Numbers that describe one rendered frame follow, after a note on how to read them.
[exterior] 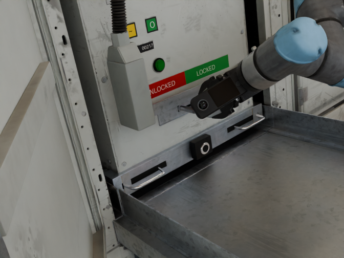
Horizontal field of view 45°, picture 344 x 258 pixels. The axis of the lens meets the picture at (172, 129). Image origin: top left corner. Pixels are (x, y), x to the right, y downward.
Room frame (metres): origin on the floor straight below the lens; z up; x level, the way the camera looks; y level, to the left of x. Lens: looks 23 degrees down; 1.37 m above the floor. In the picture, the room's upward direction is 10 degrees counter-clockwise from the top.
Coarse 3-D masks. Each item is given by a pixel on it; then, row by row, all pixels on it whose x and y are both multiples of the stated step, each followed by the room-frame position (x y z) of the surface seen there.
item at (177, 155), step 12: (252, 108) 1.14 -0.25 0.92; (228, 120) 1.08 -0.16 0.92; (240, 120) 1.11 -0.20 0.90; (252, 120) 1.14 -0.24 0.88; (204, 132) 1.02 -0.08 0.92; (216, 132) 1.05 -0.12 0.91; (228, 132) 1.08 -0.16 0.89; (240, 132) 1.10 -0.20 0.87; (180, 144) 0.97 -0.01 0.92; (216, 144) 1.04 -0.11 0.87; (156, 156) 0.93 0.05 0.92; (168, 156) 0.94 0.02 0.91; (180, 156) 0.97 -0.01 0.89; (132, 168) 0.88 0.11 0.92; (144, 168) 0.90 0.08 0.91; (168, 168) 0.94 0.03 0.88; (108, 180) 0.86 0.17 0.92; (120, 180) 0.86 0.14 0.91; (132, 180) 0.88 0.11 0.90; (144, 180) 0.90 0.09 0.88
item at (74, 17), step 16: (64, 0) 0.91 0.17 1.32; (64, 16) 0.93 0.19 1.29; (80, 16) 0.87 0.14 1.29; (80, 32) 0.88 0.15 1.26; (80, 48) 0.90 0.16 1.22; (80, 64) 0.91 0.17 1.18; (80, 80) 0.93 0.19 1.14; (96, 80) 0.87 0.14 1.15; (96, 96) 0.88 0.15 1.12; (96, 112) 0.90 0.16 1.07; (96, 128) 0.92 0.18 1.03; (96, 144) 0.93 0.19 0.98; (112, 144) 0.87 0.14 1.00; (112, 160) 0.88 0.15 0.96
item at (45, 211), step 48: (0, 0) 0.57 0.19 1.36; (0, 48) 0.49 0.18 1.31; (0, 96) 0.43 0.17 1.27; (48, 96) 0.61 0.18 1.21; (0, 144) 0.36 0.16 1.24; (48, 144) 0.59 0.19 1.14; (0, 192) 0.29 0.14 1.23; (48, 192) 0.50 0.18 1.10; (96, 192) 0.78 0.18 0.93; (0, 240) 0.24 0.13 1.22; (48, 240) 0.43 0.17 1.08; (96, 240) 0.74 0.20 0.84
